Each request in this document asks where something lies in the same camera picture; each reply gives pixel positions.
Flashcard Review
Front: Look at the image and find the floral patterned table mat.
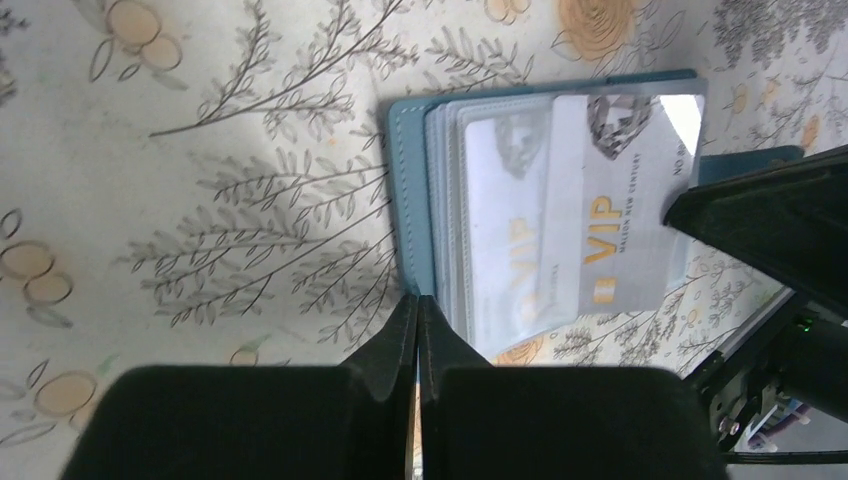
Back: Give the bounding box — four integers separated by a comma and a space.
1, 1, 847, 479

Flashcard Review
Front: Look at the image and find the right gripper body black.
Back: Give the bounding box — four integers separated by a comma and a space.
685, 291, 847, 458

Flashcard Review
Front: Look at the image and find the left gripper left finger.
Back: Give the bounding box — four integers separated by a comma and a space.
62, 295, 418, 479

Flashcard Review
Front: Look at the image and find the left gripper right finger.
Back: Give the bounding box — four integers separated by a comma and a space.
418, 296, 727, 479

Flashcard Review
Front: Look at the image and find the silver VIP card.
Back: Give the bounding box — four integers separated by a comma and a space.
538, 93, 704, 320

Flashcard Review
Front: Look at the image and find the blue card holder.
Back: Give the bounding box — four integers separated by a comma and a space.
387, 68, 806, 359

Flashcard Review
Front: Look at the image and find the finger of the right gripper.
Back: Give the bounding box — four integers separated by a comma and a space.
664, 146, 847, 316

